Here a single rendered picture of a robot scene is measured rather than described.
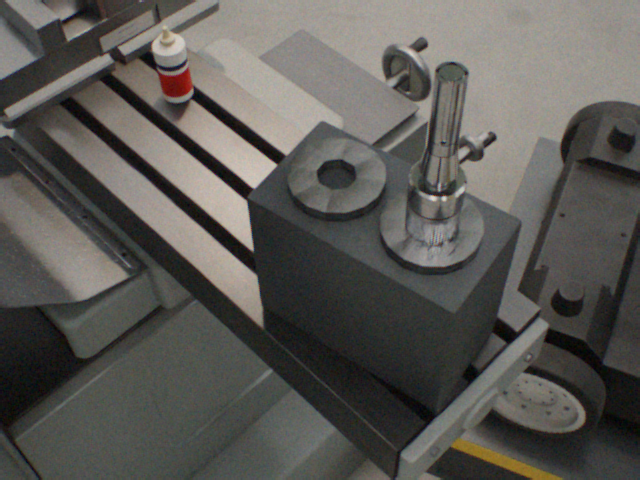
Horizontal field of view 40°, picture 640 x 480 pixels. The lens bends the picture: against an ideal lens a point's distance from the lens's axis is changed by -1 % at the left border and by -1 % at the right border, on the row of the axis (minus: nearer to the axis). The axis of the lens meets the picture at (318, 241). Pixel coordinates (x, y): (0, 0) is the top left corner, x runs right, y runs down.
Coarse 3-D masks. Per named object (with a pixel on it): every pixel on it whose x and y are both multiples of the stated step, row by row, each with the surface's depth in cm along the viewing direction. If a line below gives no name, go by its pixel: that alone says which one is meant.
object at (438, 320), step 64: (320, 128) 85; (256, 192) 80; (320, 192) 78; (384, 192) 80; (256, 256) 87; (320, 256) 79; (384, 256) 75; (448, 256) 74; (512, 256) 81; (320, 320) 88; (384, 320) 80; (448, 320) 73; (448, 384) 85
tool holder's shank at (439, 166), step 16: (448, 64) 62; (448, 80) 61; (464, 80) 61; (432, 96) 63; (448, 96) 62; (464, 96) 63; (432, 112) 64; (448, 112) 64; (432, 128) 65; (448, 128) 65; (432, 144) 67; (448, 144) 66; (432, 160) 68; (448, 160) 67; (432, 176) 69; (448, 176) 69
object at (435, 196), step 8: (416, 168) 71; (416, 176) 71; (464, 176) 71; (408, 184) 71; (416, 184) 70; (424, 184) 70; (448, 184) 70; (456, 184) 70; (464, 184) 70; (416, 192) 70; (424, 192) 70; (432, 192) 70; (440, 192) 70; (448, 192) 70; (456, 192) 70; (464, 192) 71; (424, 200) 70; (432, 200) 70; (440, 200) 70; (448, 200) 70; (456, 200) 70
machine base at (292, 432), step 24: (288, 408) 165; (312, 408) 165; (264, 432) 162; (288, 432) 162; (312, 432) 162; (336, 432) 163; (216, 456) 159; (240, 456) 159; (264, 456) 159; (288, 456) 159; (312, 456) 160; (336, 456) 165; (360, 456) 172
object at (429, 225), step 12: (408, 192) 72; (408, 204) 73; (420, 204) 71; (456, 204) 71; (408, 216) 74; (420, 216) 72; (432, 216) 71; (444, 216) 71; (456, 216) 72; (408, 228) 75; (420, 228) 73; (432, 228) 72; (444, 228) 73; (456, 228) 74; (420, 240) 74; (432, 240) 74; (444, 240) 74
